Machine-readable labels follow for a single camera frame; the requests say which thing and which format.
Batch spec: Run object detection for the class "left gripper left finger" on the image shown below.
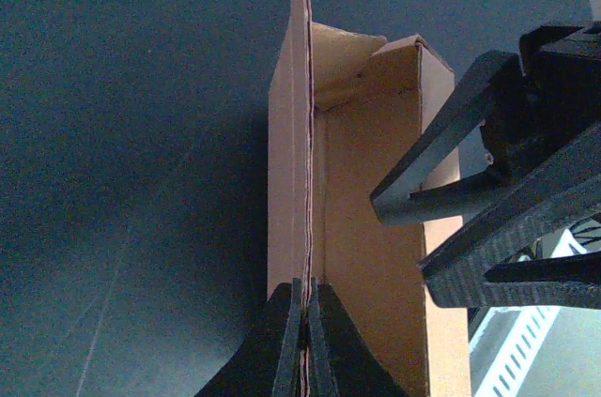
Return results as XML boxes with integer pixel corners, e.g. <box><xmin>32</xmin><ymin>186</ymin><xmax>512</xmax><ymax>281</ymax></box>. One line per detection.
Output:
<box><xmin>197</xmin><ymin>278</ymin><xmax>302</xmax><ymax>397</ymax></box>

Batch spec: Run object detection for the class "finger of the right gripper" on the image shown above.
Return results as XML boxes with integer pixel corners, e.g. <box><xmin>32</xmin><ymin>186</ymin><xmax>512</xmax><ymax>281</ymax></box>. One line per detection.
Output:
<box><xmin>370</xmin><ymin>50</ymin><xmax>522</xmax><ymax>226</ymax></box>
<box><xmin>419</xmin><ymin>124</ymin><xmax>600</xmax><ymax>309</ymax></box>

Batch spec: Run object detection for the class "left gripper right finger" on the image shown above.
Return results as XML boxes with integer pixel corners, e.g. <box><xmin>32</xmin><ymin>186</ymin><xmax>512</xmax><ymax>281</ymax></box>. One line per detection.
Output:
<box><xmin>308</xmin><ymin>279</ymin><xmax>408</xmax><ymax>396</ymax></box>

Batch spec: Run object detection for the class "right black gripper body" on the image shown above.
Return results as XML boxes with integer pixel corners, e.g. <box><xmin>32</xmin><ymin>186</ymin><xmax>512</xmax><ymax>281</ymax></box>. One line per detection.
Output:
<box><xmin>480</xmin><ymin>23</ymin><xmax>600</xmax><ymax>181</ymax></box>

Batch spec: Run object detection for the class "cardboard box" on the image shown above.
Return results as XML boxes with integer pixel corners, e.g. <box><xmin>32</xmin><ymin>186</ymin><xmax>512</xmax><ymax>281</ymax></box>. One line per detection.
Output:
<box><xmin>268</xmin><ymin>0</ymin><xmax>471</xmax><ymax>396</ymax></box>

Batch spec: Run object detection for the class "light blue slotted cable duct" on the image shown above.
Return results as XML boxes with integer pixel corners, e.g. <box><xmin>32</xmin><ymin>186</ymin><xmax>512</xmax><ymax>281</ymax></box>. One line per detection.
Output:
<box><xmin>470</xmin><ymin>306</ymin><xmax>560</xmax><ymax>396</ymax></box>

